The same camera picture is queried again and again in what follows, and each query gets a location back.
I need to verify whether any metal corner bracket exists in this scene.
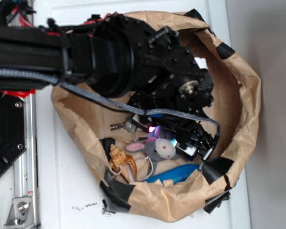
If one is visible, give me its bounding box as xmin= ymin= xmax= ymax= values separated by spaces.
xmin=4 ymin=197 xmax=36 ymax=229

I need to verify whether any aluminium rail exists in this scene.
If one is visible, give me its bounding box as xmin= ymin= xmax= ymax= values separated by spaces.
xmin=14 ymin=95 xmax=40 ymax=229

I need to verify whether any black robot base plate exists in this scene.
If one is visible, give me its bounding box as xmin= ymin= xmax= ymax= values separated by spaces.
xmin=0 ymin=93 xmax=26 ymax=178

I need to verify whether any bunch of metal keys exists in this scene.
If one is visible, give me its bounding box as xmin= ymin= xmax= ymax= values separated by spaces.
xmin=110 ymin=116 xmax=142 ymax=133

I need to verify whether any gray plush animal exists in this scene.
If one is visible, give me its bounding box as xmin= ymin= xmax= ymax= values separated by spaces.
xmin=125 ymin=137 xmax=180 ymax=177

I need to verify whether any gray braided cable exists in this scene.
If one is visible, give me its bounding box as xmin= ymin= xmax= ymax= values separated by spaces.
xmin=0 ymin=68 xmax=221 ymax=144

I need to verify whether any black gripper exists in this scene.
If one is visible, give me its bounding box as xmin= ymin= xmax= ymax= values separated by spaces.
xmin=128 ymin=93 xmax=218 ymax=161

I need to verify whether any blue plastic bottle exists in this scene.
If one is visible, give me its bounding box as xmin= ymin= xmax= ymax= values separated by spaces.
xmin=144 ymin=164 xmax=200 ymax=184

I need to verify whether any brown paper bag bin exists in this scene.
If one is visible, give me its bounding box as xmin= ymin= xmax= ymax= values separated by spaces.
xmin=51 ymin=10 xmax=262 ymax=222

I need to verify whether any white tray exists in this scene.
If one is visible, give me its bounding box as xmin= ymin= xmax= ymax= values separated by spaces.
xmin=33 ymin=0 xmax=251 ymax=229

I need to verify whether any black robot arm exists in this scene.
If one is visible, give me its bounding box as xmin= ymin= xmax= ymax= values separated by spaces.
xmin=0 ymin=14 xmax=219 ymax=161

